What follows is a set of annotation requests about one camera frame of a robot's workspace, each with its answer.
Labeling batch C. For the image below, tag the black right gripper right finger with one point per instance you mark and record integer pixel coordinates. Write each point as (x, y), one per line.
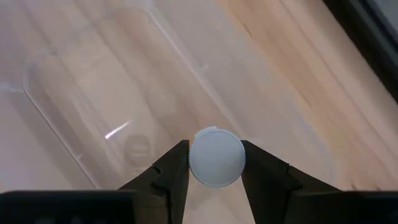
(264, 186)

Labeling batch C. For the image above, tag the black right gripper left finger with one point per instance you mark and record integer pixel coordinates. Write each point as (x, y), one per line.
(171, 186)

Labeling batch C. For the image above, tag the small pale orange pill bottle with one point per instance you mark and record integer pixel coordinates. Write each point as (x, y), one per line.
(217, 157)

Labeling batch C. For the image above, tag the clear plastic bin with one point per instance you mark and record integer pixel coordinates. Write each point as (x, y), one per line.
(109, 77)

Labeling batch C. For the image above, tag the black aluminium table frame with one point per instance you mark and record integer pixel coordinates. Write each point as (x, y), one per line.
(373, 46)

